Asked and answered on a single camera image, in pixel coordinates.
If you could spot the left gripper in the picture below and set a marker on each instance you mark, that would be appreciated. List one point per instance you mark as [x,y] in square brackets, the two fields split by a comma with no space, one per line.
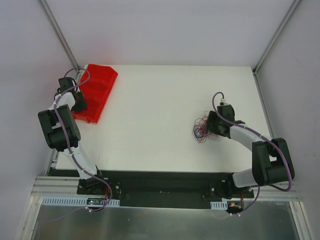
[80,103]

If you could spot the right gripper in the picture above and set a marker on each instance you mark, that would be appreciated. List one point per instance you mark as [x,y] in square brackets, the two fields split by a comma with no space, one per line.
[211,122]

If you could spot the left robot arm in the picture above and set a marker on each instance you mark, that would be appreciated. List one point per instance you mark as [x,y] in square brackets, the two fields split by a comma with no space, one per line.
[61,133]

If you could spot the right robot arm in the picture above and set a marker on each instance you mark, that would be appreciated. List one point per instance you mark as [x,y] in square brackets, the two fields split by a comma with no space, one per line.
[271,163]

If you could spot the red plastic bin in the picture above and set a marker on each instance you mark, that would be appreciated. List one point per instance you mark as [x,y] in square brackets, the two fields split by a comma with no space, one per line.
[96,92]

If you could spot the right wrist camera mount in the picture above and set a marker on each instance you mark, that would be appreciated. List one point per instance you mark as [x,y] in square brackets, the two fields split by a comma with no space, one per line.
[223,102]

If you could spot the right white cable duct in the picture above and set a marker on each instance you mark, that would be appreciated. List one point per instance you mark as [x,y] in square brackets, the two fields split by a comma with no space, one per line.
[226,204]

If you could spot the white cable duct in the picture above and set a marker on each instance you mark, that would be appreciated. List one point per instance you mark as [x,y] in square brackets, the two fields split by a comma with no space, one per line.
[226,204]
[70,201]

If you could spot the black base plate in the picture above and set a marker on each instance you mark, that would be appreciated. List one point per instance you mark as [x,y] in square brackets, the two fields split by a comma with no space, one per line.
[154,189]

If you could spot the left white cable duct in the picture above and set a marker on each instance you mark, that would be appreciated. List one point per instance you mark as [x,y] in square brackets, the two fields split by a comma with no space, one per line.
[70,201]

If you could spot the left aluminium frame post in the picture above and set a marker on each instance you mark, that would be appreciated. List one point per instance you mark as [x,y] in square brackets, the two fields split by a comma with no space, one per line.
[58,32]

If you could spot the aluminium frame post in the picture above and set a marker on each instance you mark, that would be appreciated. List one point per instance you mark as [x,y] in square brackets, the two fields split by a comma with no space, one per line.
[58,32]
[295,4]

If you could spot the right aluminium frame post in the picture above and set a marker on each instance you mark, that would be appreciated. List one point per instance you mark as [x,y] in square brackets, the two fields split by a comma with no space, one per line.
[295,4]

